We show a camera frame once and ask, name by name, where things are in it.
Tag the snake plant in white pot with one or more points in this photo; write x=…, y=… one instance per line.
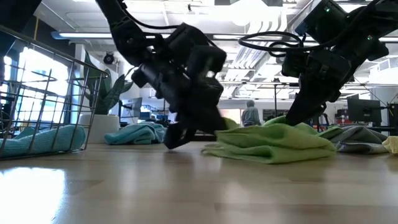
x=99, y=129

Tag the black computer monitor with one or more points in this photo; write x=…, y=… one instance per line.
x=363, y=110

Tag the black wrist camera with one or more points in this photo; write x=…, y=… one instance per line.
x=202, y=59
x=293, y=65

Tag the light blue microfiber towel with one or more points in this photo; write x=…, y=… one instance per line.
x=133, y=134

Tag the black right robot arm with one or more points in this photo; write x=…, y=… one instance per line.
x=357, y=28

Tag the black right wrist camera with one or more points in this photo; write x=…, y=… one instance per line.
x=293, y=65

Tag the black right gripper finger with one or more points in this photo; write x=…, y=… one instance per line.
x=306, y=109

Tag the person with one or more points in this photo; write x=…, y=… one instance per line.
x=251, y=115

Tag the long ceiling light strip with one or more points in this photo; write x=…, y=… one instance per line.
x=84, y=35

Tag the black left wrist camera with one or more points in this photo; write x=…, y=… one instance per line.
x=202, y=59

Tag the grey monitor on arm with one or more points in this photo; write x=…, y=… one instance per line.
x=135, y=107

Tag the grey microfiber towel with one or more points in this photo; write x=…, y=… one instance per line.
x=363, y=138

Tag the black ceiling spotlight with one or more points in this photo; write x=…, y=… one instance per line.
x=109, y=58

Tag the black equipment box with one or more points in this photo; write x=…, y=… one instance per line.
x=393, y=115

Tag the yellow microfiber towel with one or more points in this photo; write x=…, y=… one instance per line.
x=391, y=144

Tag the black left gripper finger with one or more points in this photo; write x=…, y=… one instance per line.
x=178, y=135
x=211, y=118

